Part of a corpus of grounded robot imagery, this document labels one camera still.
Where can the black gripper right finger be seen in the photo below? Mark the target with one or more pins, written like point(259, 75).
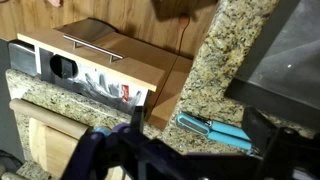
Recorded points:
point(260, 128)

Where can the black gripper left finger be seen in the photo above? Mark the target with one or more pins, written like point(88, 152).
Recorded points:
point(137, 118)

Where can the wooden drawer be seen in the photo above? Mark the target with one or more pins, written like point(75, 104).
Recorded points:
point(133, 66)

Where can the clear plastic cutlery bag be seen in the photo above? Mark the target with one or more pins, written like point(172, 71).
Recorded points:
point(110, 91)

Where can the wooden sink cabinet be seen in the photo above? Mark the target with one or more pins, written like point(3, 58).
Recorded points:
point(170, 90)

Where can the dark kitchen sink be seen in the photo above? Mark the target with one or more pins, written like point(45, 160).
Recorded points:
point(286, 50)

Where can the wooden cutting board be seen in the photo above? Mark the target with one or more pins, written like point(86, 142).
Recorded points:
point(53, 150)

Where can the long brown roll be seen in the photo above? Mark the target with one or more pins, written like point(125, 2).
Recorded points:
point(43, 116)

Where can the stainless steel trash can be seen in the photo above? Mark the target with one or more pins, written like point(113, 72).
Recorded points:
point(86, 29)

